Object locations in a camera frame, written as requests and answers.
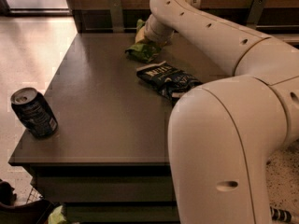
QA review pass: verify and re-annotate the metal wall bracket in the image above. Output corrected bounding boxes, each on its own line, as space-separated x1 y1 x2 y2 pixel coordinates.
246 0 267 29
108 0 124 33

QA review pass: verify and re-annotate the left metal wall bracket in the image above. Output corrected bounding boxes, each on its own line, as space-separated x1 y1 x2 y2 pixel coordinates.
108 0 124 33

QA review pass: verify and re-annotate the lower grey drawer front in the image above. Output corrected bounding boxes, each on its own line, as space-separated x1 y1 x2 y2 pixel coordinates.
65 204 180 224

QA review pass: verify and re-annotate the dark chair at corner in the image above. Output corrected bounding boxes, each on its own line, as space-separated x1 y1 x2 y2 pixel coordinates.
0 179 54 224

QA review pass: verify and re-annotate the upper grey drawer front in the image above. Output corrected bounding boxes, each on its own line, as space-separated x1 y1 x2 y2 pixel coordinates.
32 176 174 203

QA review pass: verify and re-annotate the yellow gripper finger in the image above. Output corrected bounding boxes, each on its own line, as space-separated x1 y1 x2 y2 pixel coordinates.
135 26 150 44

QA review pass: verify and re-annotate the dark blue chip bag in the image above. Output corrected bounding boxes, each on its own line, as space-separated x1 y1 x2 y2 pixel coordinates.
136 62 202 104

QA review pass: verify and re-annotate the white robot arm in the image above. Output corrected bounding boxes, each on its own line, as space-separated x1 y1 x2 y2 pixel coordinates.
144 0 299 224

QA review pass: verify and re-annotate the black white striped tool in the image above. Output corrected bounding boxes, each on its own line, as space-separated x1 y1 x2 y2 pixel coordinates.
270 207 292 223

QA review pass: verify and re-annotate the right metal wall bracket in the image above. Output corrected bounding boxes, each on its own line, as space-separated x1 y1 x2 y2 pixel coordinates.
246 0 267 29

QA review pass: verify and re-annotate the green bag under table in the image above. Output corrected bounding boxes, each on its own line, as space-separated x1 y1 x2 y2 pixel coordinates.
48 205 67 224

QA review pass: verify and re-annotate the dark pepsi can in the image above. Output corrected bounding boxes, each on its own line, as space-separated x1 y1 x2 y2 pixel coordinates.
10 87 58 138

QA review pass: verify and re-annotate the green rice chip bag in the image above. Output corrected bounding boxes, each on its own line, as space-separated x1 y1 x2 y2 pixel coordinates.
125 19 162 63

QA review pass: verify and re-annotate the grey drawer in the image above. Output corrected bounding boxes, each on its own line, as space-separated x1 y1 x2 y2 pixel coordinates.
32 176 174 203
65 204 180 224

